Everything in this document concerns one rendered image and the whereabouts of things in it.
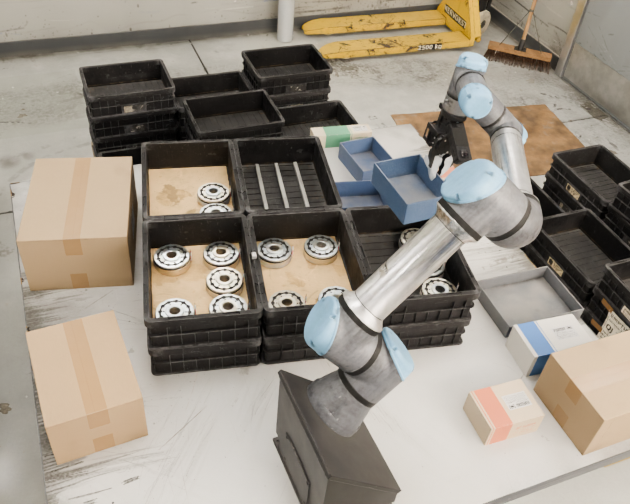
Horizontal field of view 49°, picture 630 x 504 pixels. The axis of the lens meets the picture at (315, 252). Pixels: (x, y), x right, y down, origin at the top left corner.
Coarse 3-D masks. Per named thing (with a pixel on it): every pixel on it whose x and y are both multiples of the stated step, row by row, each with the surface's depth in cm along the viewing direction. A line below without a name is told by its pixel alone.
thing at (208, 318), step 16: (144, 224) 195; (144, 240) 190; (144, 256) 186; (144, 272) 181; (256, 272) 185; (144, 288) 177; (256, 288) 182; (144, 304) 173; (144, 320) 169; (160, 320) 169; (176, 320) 170; (192, 320) 171; (208, 320) 172; (224, 320) 173; (240, 320) 174
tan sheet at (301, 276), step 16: (288, 240) 210; (304, 240) 211; (272, 272) 199; (288, 272) 200; (304, 272) 200; (320, 272) 201; (336, 272) 202; (272, 288) 195; (288, 288) 195; (304, 288) 196; (320, 288) 196
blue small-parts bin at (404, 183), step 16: (384, 160) 193; (400, 160) 195; (416, 160) 198; (384, 176) 188; (400, 176) 199; (416, 176) 200; (384, 192) 190; (400, 192) 194; (416, 192) 194; (432, 192) 195; (400, 208) 183; (416, 208) 181; (432, 208) 184
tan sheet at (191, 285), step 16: (192, 256) 202; (240, 256) 203; (192, 272) 197; (208, 272) 197; (240, 272) 198; (160, 288) 191; (176, 288) 192; (192, 288) 192; (192, 304) 188; (208, 304) 188
